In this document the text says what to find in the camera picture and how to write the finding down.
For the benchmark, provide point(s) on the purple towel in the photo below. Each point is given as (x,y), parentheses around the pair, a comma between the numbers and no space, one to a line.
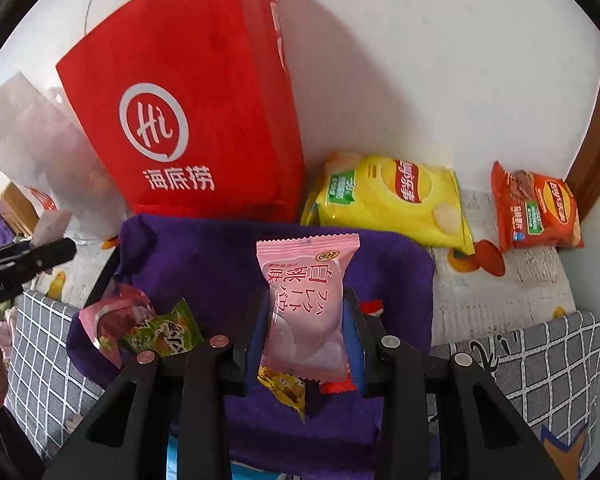
(190,260)

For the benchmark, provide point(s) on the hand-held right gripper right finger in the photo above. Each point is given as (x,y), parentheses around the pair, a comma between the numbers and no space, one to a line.
(352,345)

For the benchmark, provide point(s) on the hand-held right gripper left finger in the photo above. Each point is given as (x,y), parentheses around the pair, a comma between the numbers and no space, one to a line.
(254,332)

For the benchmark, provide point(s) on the wooden headboard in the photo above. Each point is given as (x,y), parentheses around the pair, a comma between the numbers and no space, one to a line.
(15,205)

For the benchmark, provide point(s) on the orange chip bag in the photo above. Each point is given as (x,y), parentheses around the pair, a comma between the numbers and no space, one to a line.
(535,210)

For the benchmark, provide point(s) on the green triangle snack packet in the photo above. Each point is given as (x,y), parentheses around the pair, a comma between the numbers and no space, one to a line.
(170,332)

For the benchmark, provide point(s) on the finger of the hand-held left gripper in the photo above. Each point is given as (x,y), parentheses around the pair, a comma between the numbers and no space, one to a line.
(0,254)
(50,255)

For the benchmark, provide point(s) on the pink peach snack packet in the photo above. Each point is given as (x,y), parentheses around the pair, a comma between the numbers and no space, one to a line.
(305,285)

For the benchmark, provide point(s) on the yellow triangle snack packet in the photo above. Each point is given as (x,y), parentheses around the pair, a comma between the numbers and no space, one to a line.
(285,390)

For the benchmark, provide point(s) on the small cartoon-print packet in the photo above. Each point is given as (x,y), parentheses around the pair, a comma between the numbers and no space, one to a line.
(52,227)

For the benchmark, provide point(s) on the red snack packet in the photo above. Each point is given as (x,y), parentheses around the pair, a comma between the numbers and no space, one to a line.
(337,386)

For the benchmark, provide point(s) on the grey checked cloth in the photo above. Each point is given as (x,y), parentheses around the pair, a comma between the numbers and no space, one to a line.
(545,360)

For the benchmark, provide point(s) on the pink jelly cup packet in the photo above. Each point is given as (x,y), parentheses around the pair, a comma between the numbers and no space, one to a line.
(105,325)

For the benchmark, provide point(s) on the white plastic bag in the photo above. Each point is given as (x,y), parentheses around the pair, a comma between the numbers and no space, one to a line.
(40,135)

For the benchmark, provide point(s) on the red paper bag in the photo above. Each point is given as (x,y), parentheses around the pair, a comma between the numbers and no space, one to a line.
(190,60)

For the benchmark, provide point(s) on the yellow chip bag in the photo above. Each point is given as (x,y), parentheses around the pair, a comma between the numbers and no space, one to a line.
(390,200)

